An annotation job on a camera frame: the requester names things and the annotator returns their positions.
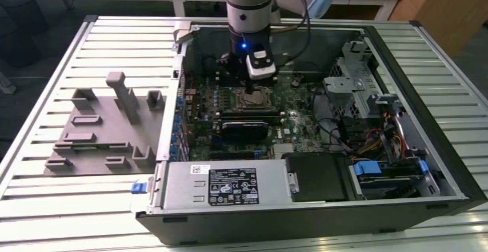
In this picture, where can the silver square CPU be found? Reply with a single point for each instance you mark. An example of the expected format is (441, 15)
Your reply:
(257, 100)

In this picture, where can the CPU socket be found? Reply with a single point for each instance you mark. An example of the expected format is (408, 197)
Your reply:
(272, 107)

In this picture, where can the black graphics card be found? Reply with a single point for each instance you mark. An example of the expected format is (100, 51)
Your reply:
(244, 132)

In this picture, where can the green motherboard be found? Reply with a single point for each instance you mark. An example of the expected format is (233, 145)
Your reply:
(301, 126)

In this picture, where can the silver drive cage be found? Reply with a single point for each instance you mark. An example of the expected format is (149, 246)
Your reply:
(342, 87)

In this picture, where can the black expansion slot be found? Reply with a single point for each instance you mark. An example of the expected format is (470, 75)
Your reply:
(232, 155)

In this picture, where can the silver chipset heatsink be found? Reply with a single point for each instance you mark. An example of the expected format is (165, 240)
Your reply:
(284, 149)

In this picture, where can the grey parts rack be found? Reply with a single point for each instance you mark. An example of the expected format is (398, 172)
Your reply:
(113, 137)

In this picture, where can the black drive bay box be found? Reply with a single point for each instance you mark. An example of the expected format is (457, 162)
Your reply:
(316, 177)

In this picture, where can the silver power supply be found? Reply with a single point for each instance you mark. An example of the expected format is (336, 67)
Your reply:
(182, 186)

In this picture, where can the green RAM stick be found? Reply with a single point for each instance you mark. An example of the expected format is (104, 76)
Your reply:
(90, 148)

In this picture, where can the blue disk carrier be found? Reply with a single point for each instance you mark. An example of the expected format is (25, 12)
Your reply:
(365, 168)

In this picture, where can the blue case latch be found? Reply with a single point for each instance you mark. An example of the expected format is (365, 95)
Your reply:
(137, 187)

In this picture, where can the dark office chair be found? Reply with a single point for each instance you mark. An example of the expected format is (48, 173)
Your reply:
(18, 29)

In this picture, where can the black PC case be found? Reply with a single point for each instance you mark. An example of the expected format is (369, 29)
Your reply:
(266, 229)

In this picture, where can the wooden cabinet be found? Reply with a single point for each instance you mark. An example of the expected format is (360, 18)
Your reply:
(449, 12)

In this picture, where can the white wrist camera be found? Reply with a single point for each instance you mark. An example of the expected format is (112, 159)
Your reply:
(260, 72)

